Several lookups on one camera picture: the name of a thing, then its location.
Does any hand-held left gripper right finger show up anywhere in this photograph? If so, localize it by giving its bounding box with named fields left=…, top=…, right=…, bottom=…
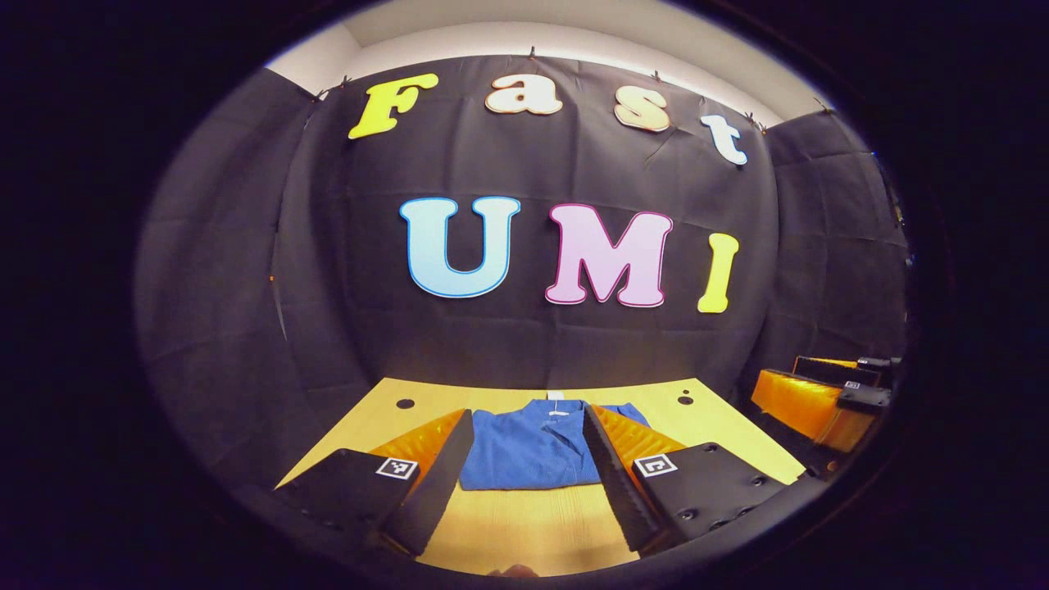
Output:
left=582, top=404, right=791, bottom=558

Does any blue corduroy jacket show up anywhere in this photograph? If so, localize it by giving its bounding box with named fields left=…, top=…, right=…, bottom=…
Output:
left=459, top=399, right=650, bottom=491

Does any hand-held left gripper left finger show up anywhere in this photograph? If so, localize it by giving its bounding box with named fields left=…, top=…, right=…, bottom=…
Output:
left=273, top=408, right=476, bottom=558

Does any black backdrop cloth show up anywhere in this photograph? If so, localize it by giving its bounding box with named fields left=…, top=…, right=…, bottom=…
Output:
left=135, top=56, right=910, bottom=476

